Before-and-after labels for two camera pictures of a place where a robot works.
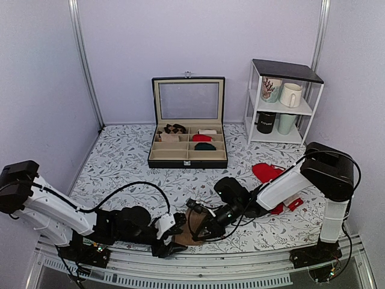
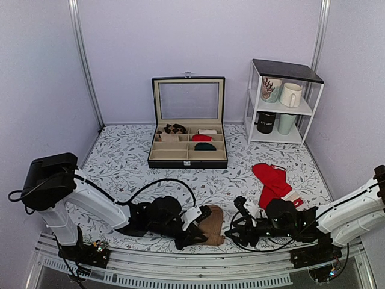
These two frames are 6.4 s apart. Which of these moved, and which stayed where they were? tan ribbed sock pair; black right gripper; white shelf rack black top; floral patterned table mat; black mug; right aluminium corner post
Moved: tan ribbed sock pair; black right gripper
Stayed: floral patterned table mat; right aluminium corner post; black mug; white shelf rack black top
